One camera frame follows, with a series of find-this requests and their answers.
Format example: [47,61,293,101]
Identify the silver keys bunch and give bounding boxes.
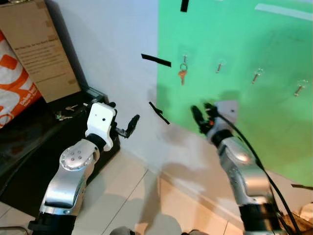
[55,103,89,121]

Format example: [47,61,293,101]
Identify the thin black tape strip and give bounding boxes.
[149,101,171,125]

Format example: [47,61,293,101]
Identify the long black tape strip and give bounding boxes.
[141,53,172,68]

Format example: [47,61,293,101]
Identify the black cabinet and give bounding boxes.
[0,87,121,218]

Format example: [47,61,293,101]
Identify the grey robot left foot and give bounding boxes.
[109,226,138,235]

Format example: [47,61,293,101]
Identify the grey robot foot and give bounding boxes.
[181,229,207,235]
[109,226,138,235]

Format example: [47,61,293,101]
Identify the dark tape strip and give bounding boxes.
[291,183,313,190]

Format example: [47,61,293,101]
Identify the grey robot right foot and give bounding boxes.
[181,229,207,235]

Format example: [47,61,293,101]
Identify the orange and white bag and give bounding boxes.
[0,29,44,129]

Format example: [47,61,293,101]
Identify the brown cardboard box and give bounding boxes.
[0,0,82,104]

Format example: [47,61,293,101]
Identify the white tape strip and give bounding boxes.
[254,3,313,22]

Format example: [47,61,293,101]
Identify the silver metal rod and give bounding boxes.
[0,225,28,232]

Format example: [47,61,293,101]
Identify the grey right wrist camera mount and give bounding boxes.
[214,100,239,126]

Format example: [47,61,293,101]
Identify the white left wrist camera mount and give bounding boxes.
[85,102,118,151]

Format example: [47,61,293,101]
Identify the orange key with ring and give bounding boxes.
[178,63,189,86]

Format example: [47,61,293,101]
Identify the clear adhesive wall hook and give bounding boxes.
[294,79,310,97]
[215,58,227,74]
[251,67,265,85]
[179,48,190,65]

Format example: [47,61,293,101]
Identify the green wall board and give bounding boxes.
[156,0,313,188]

